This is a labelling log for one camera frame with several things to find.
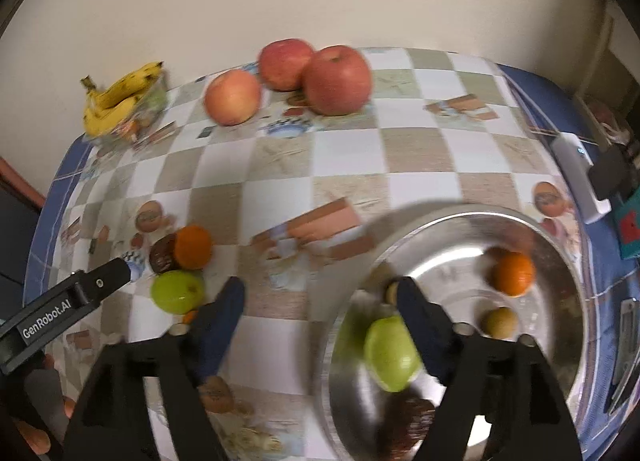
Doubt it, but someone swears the silver metal plate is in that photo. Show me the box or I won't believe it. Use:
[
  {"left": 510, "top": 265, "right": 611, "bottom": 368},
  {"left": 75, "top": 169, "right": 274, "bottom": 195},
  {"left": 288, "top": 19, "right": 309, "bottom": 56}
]
[{"left": 316, "top": 205, "right": 593, "bottom": 461}]

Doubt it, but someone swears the yellow banana bunch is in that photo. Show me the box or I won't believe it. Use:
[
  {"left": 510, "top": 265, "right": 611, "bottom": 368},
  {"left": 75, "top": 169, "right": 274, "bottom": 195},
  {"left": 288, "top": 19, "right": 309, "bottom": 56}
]
[{"left": 80, "top": 60, "right": 165, "bottom": 138}]

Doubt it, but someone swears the green oval fruit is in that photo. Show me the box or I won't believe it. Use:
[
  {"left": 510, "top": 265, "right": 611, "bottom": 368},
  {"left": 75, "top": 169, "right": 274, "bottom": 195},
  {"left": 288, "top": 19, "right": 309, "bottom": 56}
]
[{"left": 363, "top": 316, "right": 426, "bottom": 393}]

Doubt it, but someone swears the reddish brown board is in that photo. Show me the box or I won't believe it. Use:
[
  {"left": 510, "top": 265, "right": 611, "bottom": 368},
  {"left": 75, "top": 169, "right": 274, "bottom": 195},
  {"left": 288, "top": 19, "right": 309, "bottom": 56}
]
[{"left": 0, "top": 156, "right": 48, "bottom": 216}]

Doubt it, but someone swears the red apple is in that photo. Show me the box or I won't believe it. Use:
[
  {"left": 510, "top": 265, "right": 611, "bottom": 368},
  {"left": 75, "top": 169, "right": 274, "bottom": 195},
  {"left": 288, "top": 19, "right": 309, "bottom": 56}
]
[
  {"left": 257, "top": 38, "right": 317, "bottom": 92},
  {"left": 304, "top": 44, "right": 373, "bottom": 117}
]

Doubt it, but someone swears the green round fruit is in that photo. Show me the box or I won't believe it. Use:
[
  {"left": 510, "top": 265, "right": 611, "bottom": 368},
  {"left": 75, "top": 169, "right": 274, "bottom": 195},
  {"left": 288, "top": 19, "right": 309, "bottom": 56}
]
[{"left": 150, "top": 269, "right": 206, "bottom": 314}]

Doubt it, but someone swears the checked printed tablecloth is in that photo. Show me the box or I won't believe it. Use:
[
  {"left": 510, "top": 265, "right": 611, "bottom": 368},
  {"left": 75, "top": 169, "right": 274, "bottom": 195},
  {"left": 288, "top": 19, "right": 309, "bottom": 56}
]
[{"left": 24, "top": 46, "right": 640, "bottom": 461}]

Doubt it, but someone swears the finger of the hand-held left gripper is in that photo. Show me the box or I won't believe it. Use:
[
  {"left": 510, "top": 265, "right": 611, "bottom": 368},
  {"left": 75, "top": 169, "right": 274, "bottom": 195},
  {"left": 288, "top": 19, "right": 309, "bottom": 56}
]
[{"left": 95, "top": 256, "right": 141, "bottom": 300}]

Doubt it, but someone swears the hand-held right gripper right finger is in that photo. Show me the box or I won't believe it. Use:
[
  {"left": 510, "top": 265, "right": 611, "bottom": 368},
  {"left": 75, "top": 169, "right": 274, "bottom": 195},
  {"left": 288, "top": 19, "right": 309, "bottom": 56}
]
[{"left": 397, "top": 276, "right": 583, "bottom": 461}]

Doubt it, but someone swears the pale pink apple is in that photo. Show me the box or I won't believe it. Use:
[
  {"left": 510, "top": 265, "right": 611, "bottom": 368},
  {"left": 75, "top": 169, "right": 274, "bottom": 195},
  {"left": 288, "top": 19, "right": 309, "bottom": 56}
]
[{"left": 203, "top": 69, "right": 263, "bottom": 127}]

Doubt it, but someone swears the person's left hand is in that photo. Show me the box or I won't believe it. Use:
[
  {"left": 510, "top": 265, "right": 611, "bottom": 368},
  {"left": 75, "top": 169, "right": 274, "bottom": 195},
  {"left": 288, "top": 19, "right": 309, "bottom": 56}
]
[{"left": 14, "top": 397, "right": 77, "bottom": 456}]

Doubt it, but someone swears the white rectangular device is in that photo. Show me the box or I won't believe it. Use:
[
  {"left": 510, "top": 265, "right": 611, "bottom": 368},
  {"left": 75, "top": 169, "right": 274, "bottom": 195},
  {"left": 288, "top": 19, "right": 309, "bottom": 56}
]
[{"left": 550, "top": 132, "right": 612, "bottom": 226}]

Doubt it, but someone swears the teal and red box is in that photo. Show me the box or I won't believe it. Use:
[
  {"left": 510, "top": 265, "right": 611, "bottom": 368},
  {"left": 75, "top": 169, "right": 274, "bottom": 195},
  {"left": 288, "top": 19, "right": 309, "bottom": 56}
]
[{"left": 613, "top": 190, "right": 640, "bottom": 260}]

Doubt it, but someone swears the black device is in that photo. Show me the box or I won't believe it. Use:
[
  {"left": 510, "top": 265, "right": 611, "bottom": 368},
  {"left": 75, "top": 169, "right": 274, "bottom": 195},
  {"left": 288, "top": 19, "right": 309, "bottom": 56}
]
[{"left": 588, "top": 145, "right": 637, "bottom": 200}]

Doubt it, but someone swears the dark brown round fruit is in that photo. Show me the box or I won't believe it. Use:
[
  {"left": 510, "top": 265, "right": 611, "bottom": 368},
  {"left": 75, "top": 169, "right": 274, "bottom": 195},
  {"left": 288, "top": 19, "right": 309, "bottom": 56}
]
[{"left": 149, "top": 234, "right": 180, "bottom": 276}]

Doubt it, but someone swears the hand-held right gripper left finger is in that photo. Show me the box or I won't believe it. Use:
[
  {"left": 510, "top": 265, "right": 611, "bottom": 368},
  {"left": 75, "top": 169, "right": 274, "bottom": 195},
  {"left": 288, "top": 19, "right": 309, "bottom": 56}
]
[{"left": 64, "top": 277, "right": 247, "bottom": 461}]

